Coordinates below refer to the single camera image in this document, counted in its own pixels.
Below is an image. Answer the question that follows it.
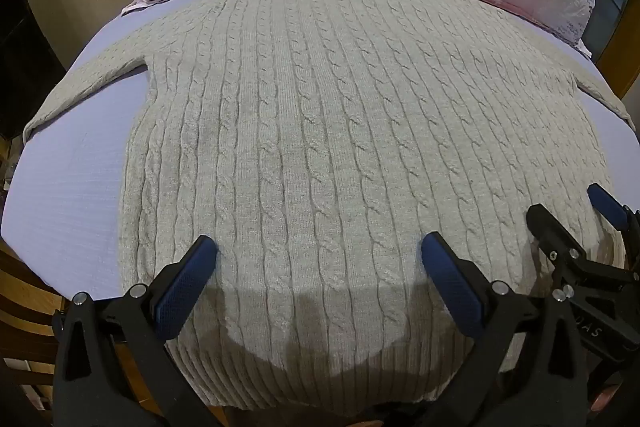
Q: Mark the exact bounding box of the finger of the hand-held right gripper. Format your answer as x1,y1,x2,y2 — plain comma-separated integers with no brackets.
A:
526,203,584,269
587,183,640,234

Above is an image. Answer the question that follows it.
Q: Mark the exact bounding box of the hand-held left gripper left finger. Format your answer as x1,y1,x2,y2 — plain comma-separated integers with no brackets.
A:
52,234,220,427

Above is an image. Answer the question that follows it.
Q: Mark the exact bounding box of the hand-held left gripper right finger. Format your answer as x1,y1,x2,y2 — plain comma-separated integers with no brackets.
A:
421,231,602,427

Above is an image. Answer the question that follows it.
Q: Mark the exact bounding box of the cream cable-knit sweater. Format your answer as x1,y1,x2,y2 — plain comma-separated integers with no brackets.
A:
22,0,637,414

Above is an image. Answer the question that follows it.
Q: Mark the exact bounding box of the lavender bed sheet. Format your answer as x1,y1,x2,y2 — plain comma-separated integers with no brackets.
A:
0,0,640,304

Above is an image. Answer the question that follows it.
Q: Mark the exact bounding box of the wooden slatted chair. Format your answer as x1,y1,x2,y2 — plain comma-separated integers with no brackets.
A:
0,134,68,410

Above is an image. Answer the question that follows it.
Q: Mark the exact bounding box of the dark wooden furniture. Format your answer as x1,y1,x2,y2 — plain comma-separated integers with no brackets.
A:
592,0,640,100

